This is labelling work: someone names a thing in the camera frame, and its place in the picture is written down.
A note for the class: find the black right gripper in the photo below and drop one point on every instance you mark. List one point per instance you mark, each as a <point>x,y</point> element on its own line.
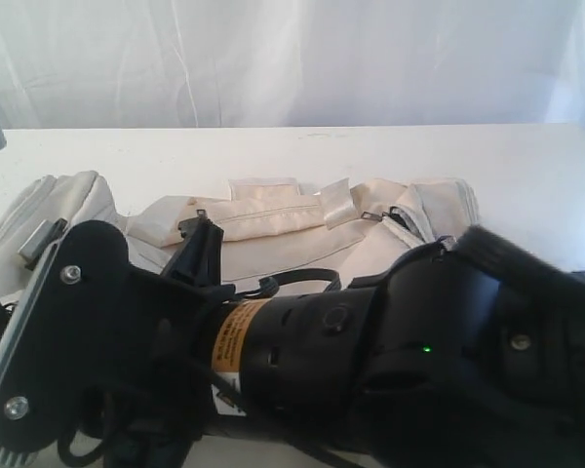
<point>181,312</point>

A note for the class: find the beige fabric duffel bag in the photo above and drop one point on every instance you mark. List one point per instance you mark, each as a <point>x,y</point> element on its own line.
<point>269,227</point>

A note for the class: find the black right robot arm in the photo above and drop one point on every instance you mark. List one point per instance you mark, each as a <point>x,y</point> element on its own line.
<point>471,356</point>

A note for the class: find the white backdrop curtain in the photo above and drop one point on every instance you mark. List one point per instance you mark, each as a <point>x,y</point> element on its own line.
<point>214,64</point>

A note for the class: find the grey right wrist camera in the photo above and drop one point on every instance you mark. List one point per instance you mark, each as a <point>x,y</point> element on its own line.
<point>87,320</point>

